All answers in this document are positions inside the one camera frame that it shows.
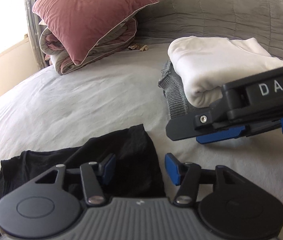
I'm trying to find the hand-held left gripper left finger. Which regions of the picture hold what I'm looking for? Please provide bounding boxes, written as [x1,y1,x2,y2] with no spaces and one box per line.
[34,153,117,207]

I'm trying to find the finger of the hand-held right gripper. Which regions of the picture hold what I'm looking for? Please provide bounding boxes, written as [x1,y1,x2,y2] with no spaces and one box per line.
[166,116,283,145]
[194,62,283,131]

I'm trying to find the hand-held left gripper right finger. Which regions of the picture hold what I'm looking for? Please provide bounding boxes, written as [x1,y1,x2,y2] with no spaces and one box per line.
[165,153,247,207]

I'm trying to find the black shirt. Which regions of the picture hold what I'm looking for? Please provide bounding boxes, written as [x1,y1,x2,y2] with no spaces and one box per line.
[0,124,166,230]

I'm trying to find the folded grey sweater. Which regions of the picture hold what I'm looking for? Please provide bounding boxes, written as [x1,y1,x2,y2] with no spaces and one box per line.
[158,59,214,120]

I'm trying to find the folded white garment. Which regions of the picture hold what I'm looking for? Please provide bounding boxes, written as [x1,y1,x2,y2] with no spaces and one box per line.
[168,36,283,108]

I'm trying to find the grey quilted headboard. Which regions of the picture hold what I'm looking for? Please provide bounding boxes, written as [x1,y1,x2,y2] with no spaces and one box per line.
[121,0,283,64]

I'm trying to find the small beige scraps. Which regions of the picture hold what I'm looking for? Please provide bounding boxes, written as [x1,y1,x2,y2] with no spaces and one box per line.
[128,44,149,52]

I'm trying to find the folded grey pink quilt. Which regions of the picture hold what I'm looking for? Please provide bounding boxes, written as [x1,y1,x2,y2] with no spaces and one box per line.
[39,17,139,75]

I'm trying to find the large pink pillow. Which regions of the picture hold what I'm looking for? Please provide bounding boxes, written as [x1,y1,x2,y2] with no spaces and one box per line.
[32,0,160,66]

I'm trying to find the grey star curtain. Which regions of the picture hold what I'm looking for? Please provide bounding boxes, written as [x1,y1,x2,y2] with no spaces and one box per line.
[21,0,54,69]

